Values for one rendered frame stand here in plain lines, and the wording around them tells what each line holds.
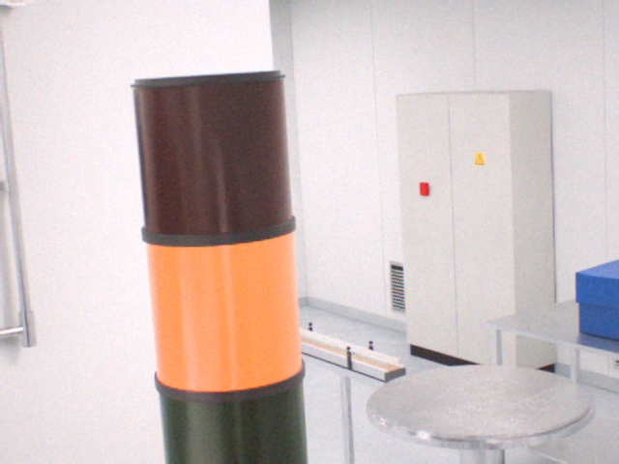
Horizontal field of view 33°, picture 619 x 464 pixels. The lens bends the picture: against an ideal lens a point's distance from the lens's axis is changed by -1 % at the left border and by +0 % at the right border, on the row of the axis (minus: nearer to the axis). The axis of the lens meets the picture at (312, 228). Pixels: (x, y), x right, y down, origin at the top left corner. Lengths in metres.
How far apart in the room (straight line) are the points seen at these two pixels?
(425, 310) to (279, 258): 7.74
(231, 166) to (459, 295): 7.42
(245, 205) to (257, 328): 0.04
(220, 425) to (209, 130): 0.09
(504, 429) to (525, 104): 3.58
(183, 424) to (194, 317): 0.04
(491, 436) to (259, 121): 3.72
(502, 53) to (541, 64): 0.38
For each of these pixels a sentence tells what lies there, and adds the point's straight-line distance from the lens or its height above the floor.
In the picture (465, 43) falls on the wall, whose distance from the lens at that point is 8.03.
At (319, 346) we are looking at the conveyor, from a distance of 5.27.
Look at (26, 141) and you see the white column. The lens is 1.80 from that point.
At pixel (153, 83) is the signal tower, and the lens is 0.32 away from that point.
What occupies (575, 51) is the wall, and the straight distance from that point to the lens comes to 7.28.
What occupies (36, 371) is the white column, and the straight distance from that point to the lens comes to 1.86.
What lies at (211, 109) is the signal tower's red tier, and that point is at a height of 2.34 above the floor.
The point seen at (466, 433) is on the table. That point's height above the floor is 0.93.
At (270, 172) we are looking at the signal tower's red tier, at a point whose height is 2.32.
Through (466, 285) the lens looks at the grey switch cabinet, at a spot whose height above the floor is 0.67.
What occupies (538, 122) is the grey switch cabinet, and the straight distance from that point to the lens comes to 7.34.
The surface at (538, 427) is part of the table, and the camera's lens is 4.09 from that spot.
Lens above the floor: 2.35
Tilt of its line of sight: 9 degrees down
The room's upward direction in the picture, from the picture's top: 3 degrees counter-clockwise
